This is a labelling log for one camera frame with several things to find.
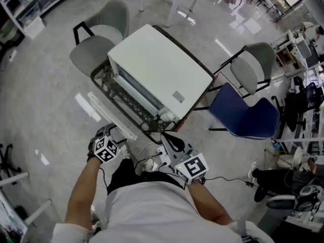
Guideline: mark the cluttered white desk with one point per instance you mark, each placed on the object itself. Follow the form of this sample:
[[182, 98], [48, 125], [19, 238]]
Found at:
[[301, 49]]

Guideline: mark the person's left forearm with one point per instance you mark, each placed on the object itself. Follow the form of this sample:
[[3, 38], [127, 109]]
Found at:
[[83, 194]]

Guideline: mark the person's black trousers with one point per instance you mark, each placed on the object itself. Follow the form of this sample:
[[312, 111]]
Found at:
[[121, 176]]

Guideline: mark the white box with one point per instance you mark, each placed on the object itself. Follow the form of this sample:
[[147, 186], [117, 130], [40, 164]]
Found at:
[[35, 27]]

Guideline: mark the dark wicker glass-top table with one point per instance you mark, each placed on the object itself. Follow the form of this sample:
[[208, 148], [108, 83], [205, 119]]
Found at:
[[152, 128]]

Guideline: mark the small wooden table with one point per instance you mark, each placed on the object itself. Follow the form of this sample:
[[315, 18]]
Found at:
[[286, 57]]

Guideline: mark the small white floor object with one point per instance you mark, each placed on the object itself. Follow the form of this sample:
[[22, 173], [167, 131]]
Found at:
[[12, 56]]

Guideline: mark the white plastic chair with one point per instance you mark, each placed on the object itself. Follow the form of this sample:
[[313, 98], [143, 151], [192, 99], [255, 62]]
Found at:
[[291, 158]]

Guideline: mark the grey padded armchair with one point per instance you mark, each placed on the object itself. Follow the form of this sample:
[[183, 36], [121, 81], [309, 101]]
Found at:
[[93, 52]]

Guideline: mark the office chair with black jacket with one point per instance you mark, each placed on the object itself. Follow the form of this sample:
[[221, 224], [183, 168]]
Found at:
[[296, 105]]

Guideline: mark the person's right white shoe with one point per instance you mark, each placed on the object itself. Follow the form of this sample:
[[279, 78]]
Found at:
[[149, 164]]

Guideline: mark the person's right forearm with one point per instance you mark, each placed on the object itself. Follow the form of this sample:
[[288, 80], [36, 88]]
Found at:
[[207, 201]]

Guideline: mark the row of clear storage bins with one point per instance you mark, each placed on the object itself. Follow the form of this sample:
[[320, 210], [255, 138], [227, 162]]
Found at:
[[45, 1]]

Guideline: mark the person's white shoe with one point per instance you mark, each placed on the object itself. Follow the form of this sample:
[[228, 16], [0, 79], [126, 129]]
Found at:
[[124, 152], [149, 164]]

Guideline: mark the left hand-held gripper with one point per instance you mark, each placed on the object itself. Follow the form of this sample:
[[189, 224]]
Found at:
[[106, 149]]

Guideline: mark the grey mesh office chair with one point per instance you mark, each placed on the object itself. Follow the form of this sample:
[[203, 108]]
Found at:
[[281, 201]]

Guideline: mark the person's left white shoe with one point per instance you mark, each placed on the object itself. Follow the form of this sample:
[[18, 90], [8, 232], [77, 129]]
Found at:
[[124, 152]]

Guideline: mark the person's white shirt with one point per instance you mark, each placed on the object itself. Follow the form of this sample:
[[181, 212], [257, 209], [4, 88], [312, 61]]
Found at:
[[152, 211]]

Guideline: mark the white oven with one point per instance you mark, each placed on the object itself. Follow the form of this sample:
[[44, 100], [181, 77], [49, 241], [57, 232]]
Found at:
[[157, 67]]

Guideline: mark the pale green basket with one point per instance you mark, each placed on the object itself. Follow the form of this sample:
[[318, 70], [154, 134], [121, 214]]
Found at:
[[7, 32]]

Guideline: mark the grey folding chair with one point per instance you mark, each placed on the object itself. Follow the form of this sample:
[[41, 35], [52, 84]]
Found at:
[[244, 72]]

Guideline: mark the blue bottle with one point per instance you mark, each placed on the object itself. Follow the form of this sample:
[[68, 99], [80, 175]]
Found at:
[[276, 144]]

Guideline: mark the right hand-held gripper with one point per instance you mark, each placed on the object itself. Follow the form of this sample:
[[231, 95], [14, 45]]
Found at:
[[192, 167]]

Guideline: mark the blue folding chair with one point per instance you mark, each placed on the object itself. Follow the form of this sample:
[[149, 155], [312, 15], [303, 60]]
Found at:
[[233, 107]]

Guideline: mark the white shelf unit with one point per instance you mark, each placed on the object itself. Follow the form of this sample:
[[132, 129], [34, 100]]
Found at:
[[12, 16]]

